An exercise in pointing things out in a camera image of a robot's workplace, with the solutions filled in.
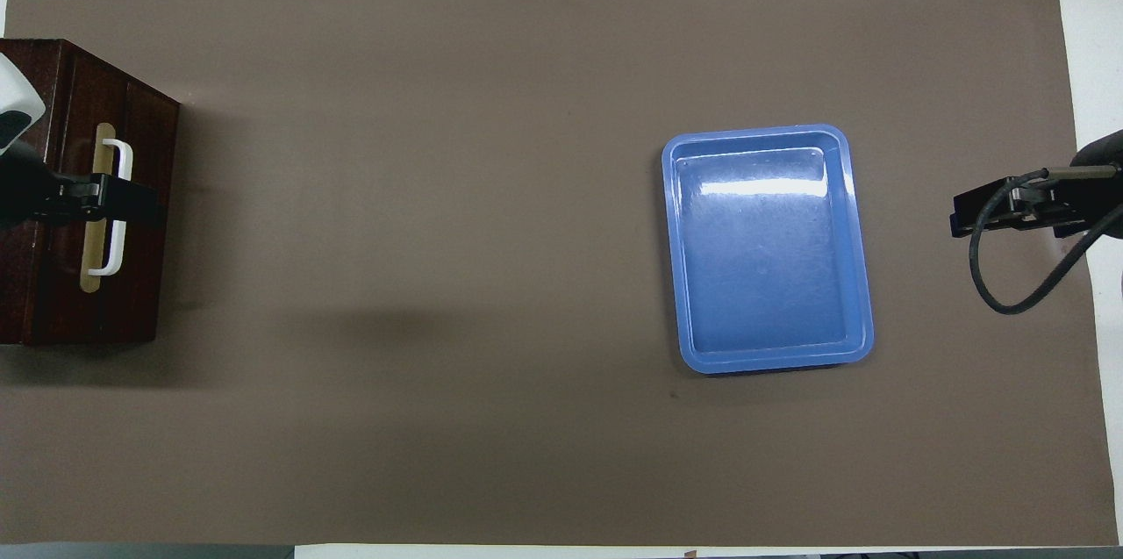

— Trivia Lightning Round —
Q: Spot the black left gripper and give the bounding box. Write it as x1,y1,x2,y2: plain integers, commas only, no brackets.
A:
0,142,163,228

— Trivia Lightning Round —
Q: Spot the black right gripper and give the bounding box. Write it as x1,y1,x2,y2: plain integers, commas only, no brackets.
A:
951,129,1123,240

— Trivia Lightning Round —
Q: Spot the wooden drawer with white handle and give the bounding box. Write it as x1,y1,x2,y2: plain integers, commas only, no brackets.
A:
39,46,181,344

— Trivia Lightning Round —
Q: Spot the dark wooden cabinet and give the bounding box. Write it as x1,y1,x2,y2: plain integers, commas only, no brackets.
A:
0,39,181,346

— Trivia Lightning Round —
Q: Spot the blue plastic tray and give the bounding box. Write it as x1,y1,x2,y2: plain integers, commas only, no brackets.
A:
662,124,876,376

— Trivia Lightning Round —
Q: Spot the brown table mat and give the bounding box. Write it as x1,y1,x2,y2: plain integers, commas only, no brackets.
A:
0,0,1119,547

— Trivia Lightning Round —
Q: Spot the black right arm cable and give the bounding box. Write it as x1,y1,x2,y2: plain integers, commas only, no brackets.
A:
968,168,1123,316

